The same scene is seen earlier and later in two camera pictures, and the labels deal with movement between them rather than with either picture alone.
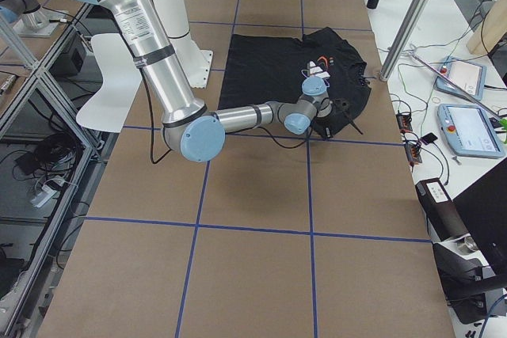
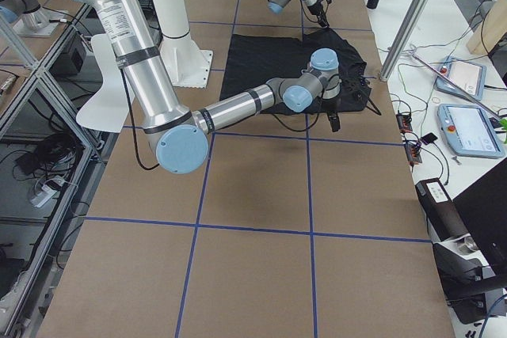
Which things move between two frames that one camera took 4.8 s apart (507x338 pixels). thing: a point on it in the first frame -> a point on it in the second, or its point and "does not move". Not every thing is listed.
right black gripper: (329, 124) -> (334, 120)
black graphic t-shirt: (266, 70) does not move
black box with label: (441, 212) does not move
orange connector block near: (413, 149) does not move
